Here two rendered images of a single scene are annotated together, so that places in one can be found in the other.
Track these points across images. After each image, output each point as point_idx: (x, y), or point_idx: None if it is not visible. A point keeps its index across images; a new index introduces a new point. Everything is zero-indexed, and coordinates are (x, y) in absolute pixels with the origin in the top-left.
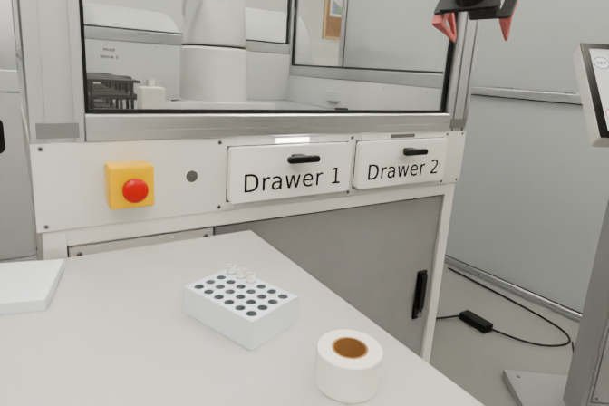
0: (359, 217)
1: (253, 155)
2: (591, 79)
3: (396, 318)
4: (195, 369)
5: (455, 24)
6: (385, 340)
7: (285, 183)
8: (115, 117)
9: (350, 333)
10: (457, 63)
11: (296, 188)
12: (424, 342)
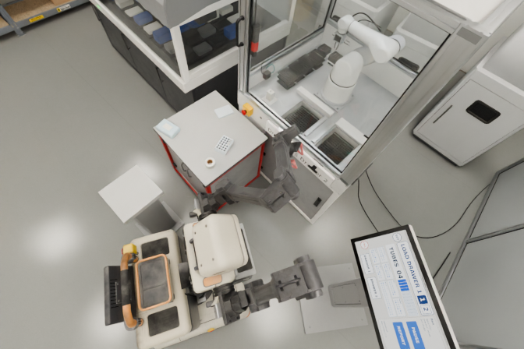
0: (301, 164)
1: (270, 125)
2: (382, 232)
3: (308, 197)
4: (208, 144)
5: (302, 151)
6: (222, 170)
7: None
8: (249, 96)
9: (214, 161)
10: (348, 166)
11: None
12: (316, 213)
